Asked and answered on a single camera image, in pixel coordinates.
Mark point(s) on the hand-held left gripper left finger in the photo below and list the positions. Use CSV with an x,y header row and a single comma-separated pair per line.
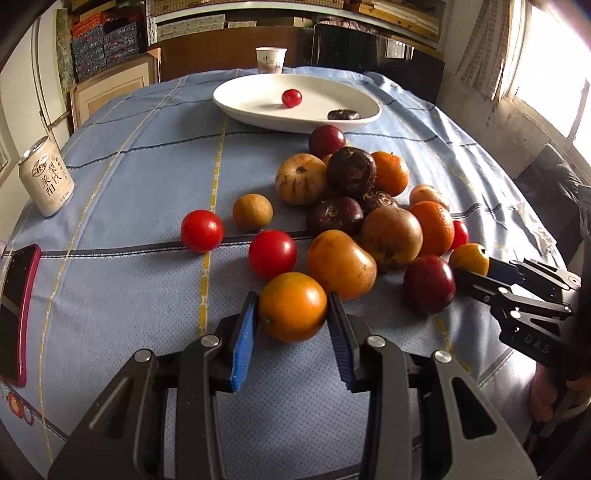
x,y
244,344

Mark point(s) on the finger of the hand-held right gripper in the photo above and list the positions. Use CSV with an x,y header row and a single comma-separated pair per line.
x,y
501,271
475,284

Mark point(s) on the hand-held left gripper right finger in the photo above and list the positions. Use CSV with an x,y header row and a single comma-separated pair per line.
x,y
340,344

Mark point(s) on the small yellow tomato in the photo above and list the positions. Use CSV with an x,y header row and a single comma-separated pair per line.
x,y
467,261

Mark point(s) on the orange tomato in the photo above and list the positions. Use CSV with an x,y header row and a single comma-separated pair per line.
x,y
292,307

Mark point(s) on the striped brown pepino melon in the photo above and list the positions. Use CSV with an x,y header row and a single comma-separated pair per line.
x,y
391,237

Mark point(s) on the round brown longan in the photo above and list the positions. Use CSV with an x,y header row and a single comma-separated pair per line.
x,y
252,212

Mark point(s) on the orange tangerine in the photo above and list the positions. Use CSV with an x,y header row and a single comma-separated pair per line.
x,y
392,174
434,228

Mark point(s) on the large dark water chestnut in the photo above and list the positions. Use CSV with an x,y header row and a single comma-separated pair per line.
x,y
352,170

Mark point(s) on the striped yellow pepino melon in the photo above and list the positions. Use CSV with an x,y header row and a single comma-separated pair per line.
x,y
300,180
427,194

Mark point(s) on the white oval plate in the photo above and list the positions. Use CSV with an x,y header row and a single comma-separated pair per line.
x,y
258,99

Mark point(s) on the person's right hand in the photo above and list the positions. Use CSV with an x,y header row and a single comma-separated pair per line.
x,y
542,394

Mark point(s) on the dark red plum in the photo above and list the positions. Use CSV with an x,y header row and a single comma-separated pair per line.
x,y
326,140
429,285

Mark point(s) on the small red cherry tomato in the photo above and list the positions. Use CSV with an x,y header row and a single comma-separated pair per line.
x,y
292,98
461,234

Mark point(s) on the striped orange pepino melon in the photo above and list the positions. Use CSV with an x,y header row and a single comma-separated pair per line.
x,y
340,265

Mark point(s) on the dark cloth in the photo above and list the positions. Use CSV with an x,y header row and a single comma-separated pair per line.
x,y
554,184

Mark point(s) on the small yellow pepino melon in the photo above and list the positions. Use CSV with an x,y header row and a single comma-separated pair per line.
x,y
327,159

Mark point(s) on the bright window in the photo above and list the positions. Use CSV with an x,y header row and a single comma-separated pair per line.
x,y
554,69

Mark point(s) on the flat dark water chestnut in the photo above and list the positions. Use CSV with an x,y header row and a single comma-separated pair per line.
x,y
344,115

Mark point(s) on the blue checked tablecloth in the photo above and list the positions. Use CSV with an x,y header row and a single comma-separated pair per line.
x,y
138,152

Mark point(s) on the pale patterned curtain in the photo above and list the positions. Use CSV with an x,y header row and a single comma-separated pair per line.
x,y
480,46

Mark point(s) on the phone in red case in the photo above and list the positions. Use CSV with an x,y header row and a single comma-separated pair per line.
x,y
16,314

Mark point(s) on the white beverage can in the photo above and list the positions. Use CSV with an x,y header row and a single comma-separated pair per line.
x,y
45,180

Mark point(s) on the dark chair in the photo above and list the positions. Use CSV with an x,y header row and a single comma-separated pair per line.
x,y
360,48

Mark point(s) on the white paper cup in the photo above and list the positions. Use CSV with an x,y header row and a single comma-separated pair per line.
x,y
271,60

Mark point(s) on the brown wooden board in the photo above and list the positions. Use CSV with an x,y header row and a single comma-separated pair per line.
x,y
207,55

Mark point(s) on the pale framed picture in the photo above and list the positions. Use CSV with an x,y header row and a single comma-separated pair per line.
x,y
83,99

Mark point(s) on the metal storage shelf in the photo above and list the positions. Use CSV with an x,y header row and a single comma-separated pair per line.
x,y
231,18

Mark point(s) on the stack of patterned boxes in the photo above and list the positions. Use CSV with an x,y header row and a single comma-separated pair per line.
x,y
106,44

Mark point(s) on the green marbled panel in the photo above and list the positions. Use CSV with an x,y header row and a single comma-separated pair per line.
x,y
64,46

